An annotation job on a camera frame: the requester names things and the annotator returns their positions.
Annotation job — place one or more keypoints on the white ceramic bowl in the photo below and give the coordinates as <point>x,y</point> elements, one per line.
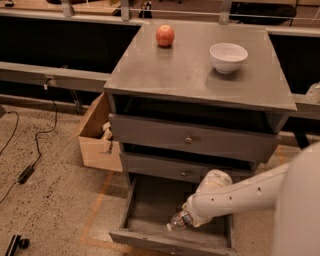
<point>227,57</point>

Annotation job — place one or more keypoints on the grey open bottom drawer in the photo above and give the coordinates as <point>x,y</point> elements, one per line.
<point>152,202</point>

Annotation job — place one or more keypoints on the cardboard box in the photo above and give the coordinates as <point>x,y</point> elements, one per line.
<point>96,151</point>

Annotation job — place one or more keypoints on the red apple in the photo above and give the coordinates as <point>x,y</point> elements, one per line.
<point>165,35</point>

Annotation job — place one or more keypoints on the grey middle drawer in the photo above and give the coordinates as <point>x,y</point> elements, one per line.
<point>175,169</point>

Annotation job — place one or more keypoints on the black object on floor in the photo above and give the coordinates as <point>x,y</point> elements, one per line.
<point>17,242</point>

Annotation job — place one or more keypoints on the grey wooden drawer cabinet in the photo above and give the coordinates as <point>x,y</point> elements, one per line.
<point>180,84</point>

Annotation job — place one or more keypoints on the clear plastic water bottle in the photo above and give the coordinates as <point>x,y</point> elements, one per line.
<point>180,221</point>

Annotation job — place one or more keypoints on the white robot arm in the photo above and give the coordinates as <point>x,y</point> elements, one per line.
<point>292,190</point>

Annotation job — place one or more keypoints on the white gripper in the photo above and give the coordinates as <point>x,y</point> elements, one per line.
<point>197,213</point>

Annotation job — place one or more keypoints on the grey top drawer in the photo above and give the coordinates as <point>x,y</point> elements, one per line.
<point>204,140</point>

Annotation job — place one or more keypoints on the grey metal railing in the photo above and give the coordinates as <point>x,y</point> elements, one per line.
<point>90,80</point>

